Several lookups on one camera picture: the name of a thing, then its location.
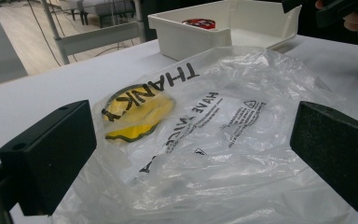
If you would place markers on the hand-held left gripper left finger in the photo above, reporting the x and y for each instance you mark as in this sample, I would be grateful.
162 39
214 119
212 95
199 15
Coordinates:
54 155

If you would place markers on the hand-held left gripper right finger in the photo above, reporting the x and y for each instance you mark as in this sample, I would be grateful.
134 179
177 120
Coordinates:
335 155

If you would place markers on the yellow round object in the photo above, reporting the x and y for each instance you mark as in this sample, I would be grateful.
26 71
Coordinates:
138 113

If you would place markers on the clear printed plastic bag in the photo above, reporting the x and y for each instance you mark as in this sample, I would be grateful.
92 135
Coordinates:
223 149

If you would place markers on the red round snack packet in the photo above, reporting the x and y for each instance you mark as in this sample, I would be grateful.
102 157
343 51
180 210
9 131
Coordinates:
200 23

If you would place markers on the white plastic bin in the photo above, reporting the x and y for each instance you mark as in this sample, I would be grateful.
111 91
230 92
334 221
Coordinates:
199 37

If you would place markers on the grey furniture with dark legs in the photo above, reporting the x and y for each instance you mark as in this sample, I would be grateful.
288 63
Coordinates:
105 7

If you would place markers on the white metal desk frame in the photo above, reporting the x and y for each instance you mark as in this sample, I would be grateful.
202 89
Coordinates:
96 35

